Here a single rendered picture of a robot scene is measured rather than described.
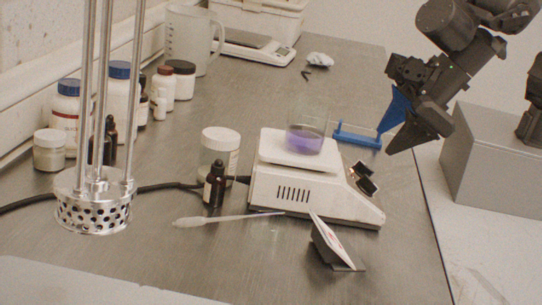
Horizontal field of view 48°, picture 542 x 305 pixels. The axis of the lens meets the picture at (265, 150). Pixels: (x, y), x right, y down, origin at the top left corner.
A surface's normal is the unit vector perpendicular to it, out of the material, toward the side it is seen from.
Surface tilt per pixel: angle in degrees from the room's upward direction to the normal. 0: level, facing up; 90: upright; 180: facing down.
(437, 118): 90
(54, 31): 90
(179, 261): 0
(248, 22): 93
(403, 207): 0
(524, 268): 0
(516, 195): 90
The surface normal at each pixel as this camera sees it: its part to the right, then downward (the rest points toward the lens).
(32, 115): 0.98, 0.20
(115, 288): 0.16, -0.91
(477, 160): -0.13, 0.36
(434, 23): -0.71, -0.38
